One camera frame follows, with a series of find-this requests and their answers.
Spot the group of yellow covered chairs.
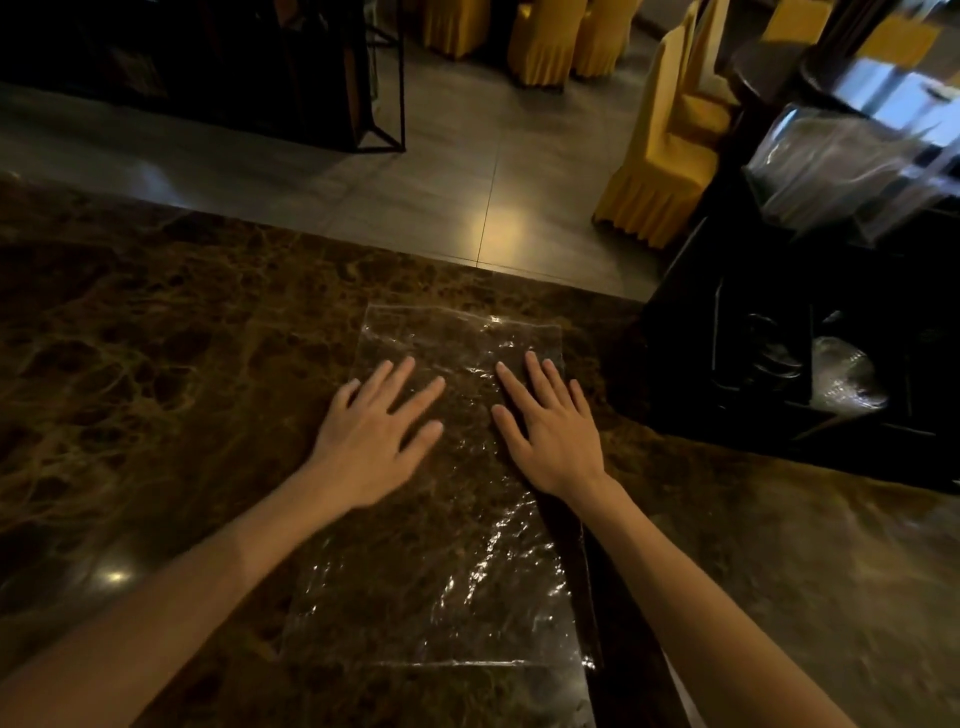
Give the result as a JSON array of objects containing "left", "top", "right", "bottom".
[
  {"left": 401, "top": 0, "right": 646, "bottom": 89},
  {"left": 592, "top": 0, "right": 960, "bottom": 250}
]

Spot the clear plastic bag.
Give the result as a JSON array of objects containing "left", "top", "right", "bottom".
[{"left": 278, "top": 302, "right": 598, "bottom": 671}]

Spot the clear plastic sleeve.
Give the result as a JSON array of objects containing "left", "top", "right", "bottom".
[{"left": 742, "top": 104, "right": 960, "bottom": 245}]

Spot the dark round dining table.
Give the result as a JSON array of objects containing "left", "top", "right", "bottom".
[{"left": 725, "top": 37, "right": 960, "bottom": 151}]

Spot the person's left hand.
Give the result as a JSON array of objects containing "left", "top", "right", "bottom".
[{"left": 302, "top": 356, "right": 448, "bottom": 513}]

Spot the person's right forearm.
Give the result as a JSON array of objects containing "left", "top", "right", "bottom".
[{"left": 569, "top": 476, "right": 860, "bottom": 728}]

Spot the black metal shelf divider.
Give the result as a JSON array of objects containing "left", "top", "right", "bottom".
[{"left": 0, "top": 0, "right": 408, "bottom": 154}]

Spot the brown curtain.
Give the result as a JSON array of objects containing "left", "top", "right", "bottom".
[{"left": 813, "top": 0, "right": 909, "bottom": 69}]

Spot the stack of black lids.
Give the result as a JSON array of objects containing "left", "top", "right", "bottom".
[{"left": 738, "top": 311, "right": 808, "bottom": 399}]

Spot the black compartment organizer tray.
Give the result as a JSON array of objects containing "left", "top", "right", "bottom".
[{"left": 607, "top": 172, "right": 960, "bottom": 496}]

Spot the person's left forearm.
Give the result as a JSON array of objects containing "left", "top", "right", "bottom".
[{"left": 0, "top": 464, "right": 354, "bottom": 728}]

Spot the stack of clear dome lids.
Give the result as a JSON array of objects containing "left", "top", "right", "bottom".
[{"left": 808, "top": 335, "right": 890, "bottom": 418}]

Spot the dark round turntable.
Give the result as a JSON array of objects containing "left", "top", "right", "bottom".
[{"left": 798, "top": 56, "right": 960, "bottom": 148}]

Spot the person's right hand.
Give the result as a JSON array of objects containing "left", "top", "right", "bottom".
[{"left": 489, "top": 350, "right": 610, "bottom": 508}]

